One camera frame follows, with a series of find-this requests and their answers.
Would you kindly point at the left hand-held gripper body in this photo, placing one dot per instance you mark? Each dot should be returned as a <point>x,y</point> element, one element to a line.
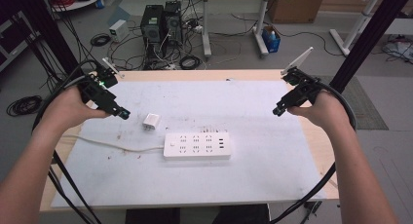
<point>97,91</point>

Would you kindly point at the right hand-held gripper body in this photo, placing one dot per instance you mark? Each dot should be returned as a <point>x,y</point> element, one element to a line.
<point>303,82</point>

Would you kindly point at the person's left hand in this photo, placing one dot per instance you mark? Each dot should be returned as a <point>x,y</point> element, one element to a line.
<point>66,108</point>

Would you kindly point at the person's right hand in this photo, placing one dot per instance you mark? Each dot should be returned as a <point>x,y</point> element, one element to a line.
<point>324,112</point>

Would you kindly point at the white charger plug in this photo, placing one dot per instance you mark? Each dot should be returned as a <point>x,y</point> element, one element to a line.
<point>151,121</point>

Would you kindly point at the blue storage bin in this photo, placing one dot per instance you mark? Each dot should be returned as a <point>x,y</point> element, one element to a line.
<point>271,42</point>

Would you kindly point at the small white box device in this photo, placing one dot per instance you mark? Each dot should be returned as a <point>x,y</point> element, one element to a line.
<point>118,29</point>

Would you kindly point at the grey floor mat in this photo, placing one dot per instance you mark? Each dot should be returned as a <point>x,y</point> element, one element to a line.
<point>363,107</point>

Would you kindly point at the white metal stand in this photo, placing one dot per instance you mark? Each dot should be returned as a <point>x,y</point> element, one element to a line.
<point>355,29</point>

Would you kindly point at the brown cardboard box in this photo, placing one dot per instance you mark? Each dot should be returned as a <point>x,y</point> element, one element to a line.
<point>297,6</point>

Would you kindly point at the black computer tower green label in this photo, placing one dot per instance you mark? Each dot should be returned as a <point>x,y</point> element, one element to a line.
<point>152,27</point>

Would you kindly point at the white power strip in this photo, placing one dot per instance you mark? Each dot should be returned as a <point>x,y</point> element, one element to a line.
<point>196,146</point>

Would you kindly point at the round white table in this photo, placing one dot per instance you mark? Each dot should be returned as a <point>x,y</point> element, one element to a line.
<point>81,0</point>

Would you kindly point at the white table mat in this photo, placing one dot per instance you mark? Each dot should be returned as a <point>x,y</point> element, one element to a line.
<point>195,181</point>

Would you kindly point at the black metal frame post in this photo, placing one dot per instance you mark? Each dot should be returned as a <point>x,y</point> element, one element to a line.
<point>373,32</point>
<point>48,29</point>

